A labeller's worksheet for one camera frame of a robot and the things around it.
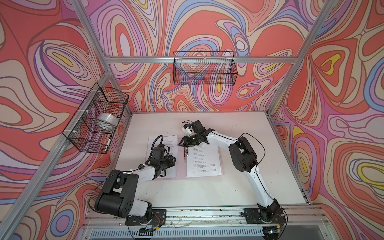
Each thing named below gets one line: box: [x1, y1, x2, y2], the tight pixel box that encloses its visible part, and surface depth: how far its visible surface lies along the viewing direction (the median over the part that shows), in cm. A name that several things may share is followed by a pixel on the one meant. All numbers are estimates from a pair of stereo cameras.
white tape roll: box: [96, 112, 119, 130], surface depth 74 cm
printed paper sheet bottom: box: [186, 142, 222, 178], surface depth 92 cm
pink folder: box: [146, 134, 223, 179], surface depth 90 cm
